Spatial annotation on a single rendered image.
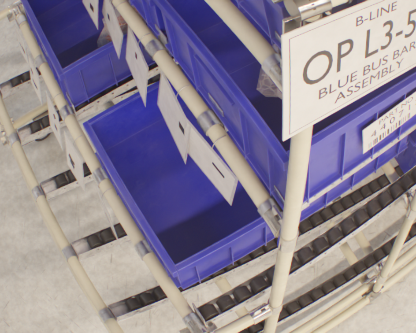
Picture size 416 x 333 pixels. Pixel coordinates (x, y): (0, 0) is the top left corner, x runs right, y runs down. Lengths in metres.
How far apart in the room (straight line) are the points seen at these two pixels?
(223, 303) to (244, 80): 0.44
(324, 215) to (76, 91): 0.72
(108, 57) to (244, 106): 0.64
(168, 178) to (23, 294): 0.91
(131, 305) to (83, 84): 0.52
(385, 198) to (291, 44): 0.92
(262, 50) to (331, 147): 0.27
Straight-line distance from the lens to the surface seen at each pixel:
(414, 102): 1.34
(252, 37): 1.05
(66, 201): 2.60
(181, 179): 1.74
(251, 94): 1.44
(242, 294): 1.64
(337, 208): 2.16
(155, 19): 1.50
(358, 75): 1.00
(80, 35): 2.00
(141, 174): 1.76
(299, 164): 1.11
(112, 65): 1.82
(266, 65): 1.03
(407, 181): 1.76
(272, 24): 0.99
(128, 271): 2.47
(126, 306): 1.97
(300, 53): 0.88
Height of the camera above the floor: 2.27
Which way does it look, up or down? 61 degrees down
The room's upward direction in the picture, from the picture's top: 5 degrees counter-clockwise
